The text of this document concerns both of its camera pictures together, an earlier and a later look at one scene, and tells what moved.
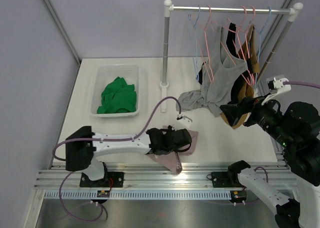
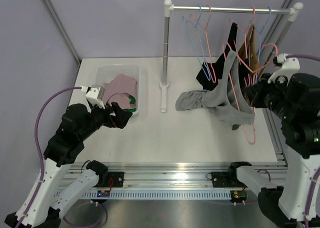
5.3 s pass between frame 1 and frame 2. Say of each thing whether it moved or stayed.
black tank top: moved
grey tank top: moved
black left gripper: moved
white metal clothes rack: stayed
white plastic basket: stayed
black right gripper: moved
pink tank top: moved
